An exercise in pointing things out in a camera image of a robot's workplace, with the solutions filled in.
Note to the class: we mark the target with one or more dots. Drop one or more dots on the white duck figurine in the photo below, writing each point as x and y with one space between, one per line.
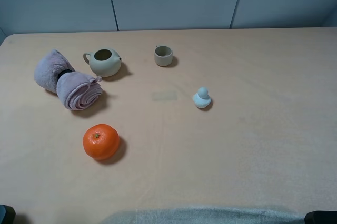
201 98

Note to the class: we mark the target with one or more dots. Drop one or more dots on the grey cloth at bottom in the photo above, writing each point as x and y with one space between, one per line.
204 215

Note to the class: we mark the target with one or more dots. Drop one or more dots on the rolled pink towel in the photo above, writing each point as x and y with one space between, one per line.
76 90

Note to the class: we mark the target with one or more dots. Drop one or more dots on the beige ceramic teapot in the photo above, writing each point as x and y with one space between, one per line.
104 62

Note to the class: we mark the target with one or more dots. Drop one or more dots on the orange mandarin fruit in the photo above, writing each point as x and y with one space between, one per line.
101 142

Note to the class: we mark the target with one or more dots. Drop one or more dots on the black object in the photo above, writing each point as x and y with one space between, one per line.
321 217
7 214

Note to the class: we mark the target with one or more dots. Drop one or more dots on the beige ceramic cup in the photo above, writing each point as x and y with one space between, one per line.
163 55

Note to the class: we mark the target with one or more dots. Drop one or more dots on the black object bottom right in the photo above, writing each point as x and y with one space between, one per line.
321 217

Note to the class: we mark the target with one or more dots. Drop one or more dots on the black object bottom left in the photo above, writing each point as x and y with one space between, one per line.
7 214

